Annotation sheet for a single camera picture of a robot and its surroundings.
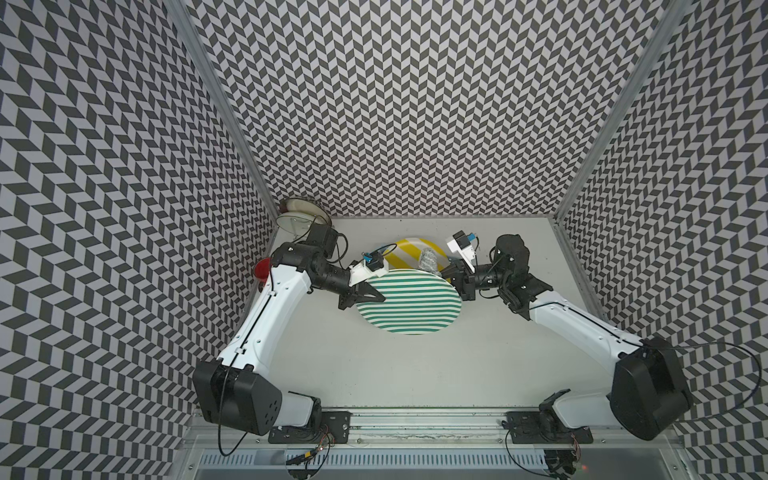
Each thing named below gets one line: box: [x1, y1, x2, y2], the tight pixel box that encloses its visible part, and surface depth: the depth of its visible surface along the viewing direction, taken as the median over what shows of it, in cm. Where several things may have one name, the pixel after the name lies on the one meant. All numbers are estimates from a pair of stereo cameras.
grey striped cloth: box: [418, 247, 442, 277], surface depth 66 cm
